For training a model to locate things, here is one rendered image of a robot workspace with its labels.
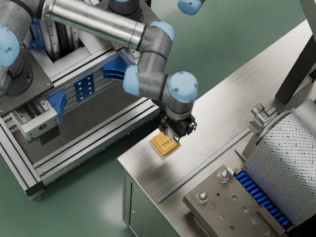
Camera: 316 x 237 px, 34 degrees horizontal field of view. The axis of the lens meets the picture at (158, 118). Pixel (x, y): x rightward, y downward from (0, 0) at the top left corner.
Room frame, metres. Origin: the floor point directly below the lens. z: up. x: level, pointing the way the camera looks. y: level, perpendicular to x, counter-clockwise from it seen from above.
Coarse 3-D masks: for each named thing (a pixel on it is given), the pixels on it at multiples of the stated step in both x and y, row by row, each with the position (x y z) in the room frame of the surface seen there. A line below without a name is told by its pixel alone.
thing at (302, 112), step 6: (306, 102) 0.70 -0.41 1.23; (312, 102) 0.71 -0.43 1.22; (300, 108) 0.68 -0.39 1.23; (306, 108) 0.68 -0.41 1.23; (312, 108) 0.68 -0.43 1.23; (300, 114) 0.66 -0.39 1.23; (306, 114) 0.66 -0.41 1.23; (312, 114) 0.66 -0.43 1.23; (306, 120) 0.64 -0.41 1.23; (312, 120) 0.64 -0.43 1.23; (312, 126) 0.63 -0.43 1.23; (312, 132) 0.61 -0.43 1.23
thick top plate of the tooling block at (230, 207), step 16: (208, 176) 0.50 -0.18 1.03; (192, 192) 0.45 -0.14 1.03; (208, 192) 0.45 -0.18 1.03; (224, 192) 0.46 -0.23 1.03; (240, 192) 0.47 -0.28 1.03; (192, 208) 0.40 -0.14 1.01; (208, 208) 0.40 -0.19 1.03; (224, 208) 0.41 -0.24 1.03; (240, 208) 0.42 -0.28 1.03; (256, 208) 0.43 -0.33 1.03; (208, 224) 0.36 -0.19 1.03; (224, 224) 0.36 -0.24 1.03; (240, 224) 0.37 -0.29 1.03; (256, 224) 0.38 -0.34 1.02
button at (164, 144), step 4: (160, 132) 0.67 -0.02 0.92; (156, 136) 0.65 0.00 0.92; (160, 136) 0.65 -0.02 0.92; (164, 136) 0.65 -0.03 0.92; (152, 140) 0.63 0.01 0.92; (156, 140) 0.63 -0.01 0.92; (160, 140) 0.64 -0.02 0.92; (164, 140) 0.64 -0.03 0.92; (168, 140) 0.64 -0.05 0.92; (156, 144) 0.62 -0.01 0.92; (160, 144) 0.62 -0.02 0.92; (164, 144) 0.62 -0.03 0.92; (168, 144) 0.63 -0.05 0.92; (172, 144) 0.63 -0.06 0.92; (176, 144) 0.63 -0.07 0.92; (156, 148) 0.61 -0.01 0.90; (160, 148) 0.61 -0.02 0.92; (164, 148) 0.61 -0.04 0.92; (168, 148) 0.61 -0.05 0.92; (172, 148) 0.62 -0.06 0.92; (160, 152) 0.60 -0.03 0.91; (164, 152) 0.60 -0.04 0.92; (168, 152) 0.60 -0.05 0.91; (164, 156) 0.59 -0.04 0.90
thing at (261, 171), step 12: (252, 156) 0.54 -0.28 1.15; (252, 168) 0.53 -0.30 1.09; (264, 168) 0.51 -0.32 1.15; (252, 180) 0.51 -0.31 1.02; (264, 180) 0.50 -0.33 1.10; (276, 180) 0.48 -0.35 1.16; (264, 192) 0.48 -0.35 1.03; (276, 192) 0.46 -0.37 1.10; (288, 192) 0.45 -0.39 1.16; (276, 204) 0.45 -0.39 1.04; (288, 204) 0.43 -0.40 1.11; (300, 204) 0.42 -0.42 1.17; (288, 216) 0.41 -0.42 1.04; (300, 216) 0.40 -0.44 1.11
